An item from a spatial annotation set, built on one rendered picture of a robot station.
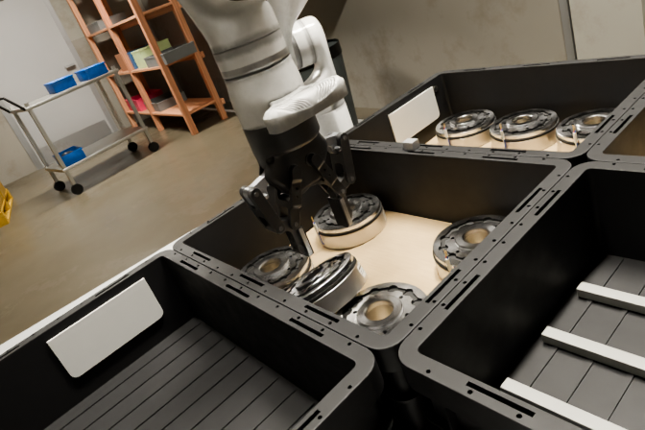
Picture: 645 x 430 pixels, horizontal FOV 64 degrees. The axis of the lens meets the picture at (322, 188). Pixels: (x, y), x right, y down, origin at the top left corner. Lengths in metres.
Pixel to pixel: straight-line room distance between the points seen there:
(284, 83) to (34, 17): 7.21
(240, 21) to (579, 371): 0.41
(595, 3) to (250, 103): 2.24
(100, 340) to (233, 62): 0.38
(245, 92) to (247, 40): 0.05
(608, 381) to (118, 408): 0.50
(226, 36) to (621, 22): 2.24
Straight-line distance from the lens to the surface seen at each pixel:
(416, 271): 0.64
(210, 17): 0.50
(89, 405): 0.71
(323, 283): 0.55
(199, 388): 0.62
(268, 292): 0.51
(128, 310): 0.70
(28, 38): 7.63
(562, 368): 0.50
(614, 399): 0.48
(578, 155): 0.59
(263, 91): 0.49
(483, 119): 0.93
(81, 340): 0.69
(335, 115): 1.09
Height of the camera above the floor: 1.19
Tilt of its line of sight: 23 degrees down
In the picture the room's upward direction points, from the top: 21 degrees counter-clockwise
